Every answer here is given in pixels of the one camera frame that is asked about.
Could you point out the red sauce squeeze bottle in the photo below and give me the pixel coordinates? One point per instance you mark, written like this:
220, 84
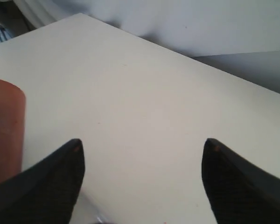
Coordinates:
12, 126

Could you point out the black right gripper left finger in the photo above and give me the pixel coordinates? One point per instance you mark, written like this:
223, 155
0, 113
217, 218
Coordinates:
47, 192

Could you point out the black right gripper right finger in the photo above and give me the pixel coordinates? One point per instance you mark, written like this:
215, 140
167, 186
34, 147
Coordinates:
238, 191

